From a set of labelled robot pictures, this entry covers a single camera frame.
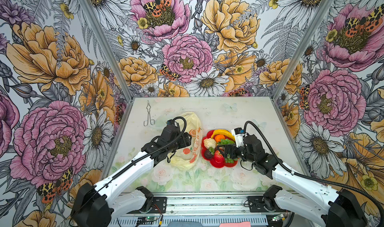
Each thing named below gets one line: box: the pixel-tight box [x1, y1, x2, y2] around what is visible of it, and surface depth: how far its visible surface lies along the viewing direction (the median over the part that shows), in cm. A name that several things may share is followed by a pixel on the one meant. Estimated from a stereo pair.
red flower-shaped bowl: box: [201, 130, 238, 169], surface depth 88 cm
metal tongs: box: [143, 100, 155, 127], surface depth 110 cm
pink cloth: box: [219, 221, 251, 227], surface depth 71 cm
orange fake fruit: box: [214, 134, 226, 143], surface depth 96 cm
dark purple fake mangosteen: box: [204, 149, 214, 160], surface depth 87 cm
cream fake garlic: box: [203, 138, 217, 149], surface depth 92 cm
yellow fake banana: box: [211, 129, 236, 141], surface depth 96 cm
